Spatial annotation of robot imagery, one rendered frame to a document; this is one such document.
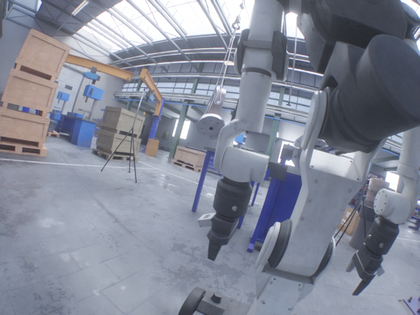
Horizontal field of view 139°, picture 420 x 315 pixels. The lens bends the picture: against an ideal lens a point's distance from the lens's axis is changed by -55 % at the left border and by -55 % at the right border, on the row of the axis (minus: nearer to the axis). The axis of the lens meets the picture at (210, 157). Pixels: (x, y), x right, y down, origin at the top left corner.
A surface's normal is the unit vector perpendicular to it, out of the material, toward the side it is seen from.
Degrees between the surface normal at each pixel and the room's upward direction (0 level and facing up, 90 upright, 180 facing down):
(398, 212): 102
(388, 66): 90
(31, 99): 90
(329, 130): 142
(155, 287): 0
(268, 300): 60
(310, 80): 90
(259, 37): 122
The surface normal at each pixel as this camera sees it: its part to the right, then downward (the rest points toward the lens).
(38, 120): 0.87, 0.24
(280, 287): -0.18, -0.54
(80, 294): 0.25, -0.97
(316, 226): -0.40, 0.10
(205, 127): -0.08, 0.67
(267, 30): 0.00, 0.02
